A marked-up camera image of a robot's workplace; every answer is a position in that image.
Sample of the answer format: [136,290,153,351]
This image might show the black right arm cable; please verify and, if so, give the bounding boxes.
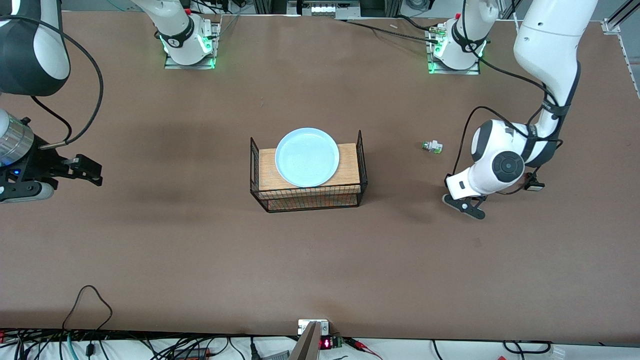
[0,15,105,150]

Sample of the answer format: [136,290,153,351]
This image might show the black cable with clear plug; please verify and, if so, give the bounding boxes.
[502,340,566,360]

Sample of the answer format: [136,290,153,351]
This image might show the black cable to base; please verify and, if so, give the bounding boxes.
[339,18,441,44]

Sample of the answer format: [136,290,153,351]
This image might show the black wire mesh rack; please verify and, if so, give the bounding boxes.
[249,130,369,214]

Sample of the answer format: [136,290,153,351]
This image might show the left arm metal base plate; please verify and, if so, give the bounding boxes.
[427,25,482,76]

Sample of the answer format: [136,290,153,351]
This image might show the red black probe leads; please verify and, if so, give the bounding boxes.
[344,337,383,360]

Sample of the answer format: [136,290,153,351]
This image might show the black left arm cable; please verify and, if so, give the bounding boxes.
[451,0,566,197]

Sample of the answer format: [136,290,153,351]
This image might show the aluminium frame profile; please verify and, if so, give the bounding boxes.
[601,0,640,36]

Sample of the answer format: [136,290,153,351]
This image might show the wooden shelf board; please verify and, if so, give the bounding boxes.
[258,143,361,192]

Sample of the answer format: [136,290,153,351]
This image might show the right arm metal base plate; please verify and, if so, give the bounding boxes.
[164,21,221,70]

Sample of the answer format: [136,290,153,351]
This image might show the black looped table cable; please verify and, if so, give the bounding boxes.
[62,285,113,335]

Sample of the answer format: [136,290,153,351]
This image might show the white power strip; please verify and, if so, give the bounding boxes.
[287,0,361,19]

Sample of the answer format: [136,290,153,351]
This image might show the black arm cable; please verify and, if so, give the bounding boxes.
[0,15,105,150]
[451,0,566,197]

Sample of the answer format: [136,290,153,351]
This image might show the light blue round plate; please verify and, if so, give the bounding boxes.
[274,127,341,189]

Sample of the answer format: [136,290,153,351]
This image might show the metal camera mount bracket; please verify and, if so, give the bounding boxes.
[289,319,330,360]

